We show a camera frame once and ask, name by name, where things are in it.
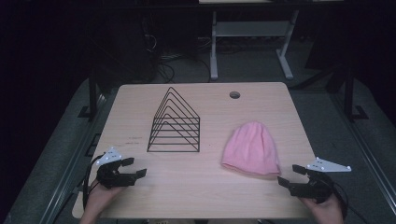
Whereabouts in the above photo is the pink knit beanie hat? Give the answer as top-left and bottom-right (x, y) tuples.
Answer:
(220, 120), (282, 179)

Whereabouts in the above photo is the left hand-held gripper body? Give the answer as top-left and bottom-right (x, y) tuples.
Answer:
(94, 147), (129, 189)

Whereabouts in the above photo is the person's left hand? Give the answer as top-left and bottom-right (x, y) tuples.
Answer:
(81, 179), (125, 222)

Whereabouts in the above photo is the grey metal floor rail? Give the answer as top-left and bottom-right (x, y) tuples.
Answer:
(38, 92), (120, 224)
(328, 91), (396, 217)

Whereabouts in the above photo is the grey metal desk frame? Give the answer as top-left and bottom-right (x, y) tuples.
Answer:
(209, 9), (301, 81)

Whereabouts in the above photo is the person's right hand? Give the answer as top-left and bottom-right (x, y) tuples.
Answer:
(300, 193), (346, 224)

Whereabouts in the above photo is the black wire file rack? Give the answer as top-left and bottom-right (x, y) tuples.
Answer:
(147, 86), (201, 154)

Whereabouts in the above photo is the tangle of floor cables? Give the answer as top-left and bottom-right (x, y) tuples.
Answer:
(141, 34), (214, 84)

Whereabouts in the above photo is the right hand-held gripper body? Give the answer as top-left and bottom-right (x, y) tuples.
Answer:
(297, 157), (352, 204)

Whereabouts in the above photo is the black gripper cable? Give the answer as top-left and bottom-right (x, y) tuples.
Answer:
(82, 153), (106, 210)
(323, 174), (372, 224)

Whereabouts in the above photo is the black metal stand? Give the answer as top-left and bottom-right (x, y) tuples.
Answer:
(342, 60), (370, 123)
(78, 66), (104, 120)

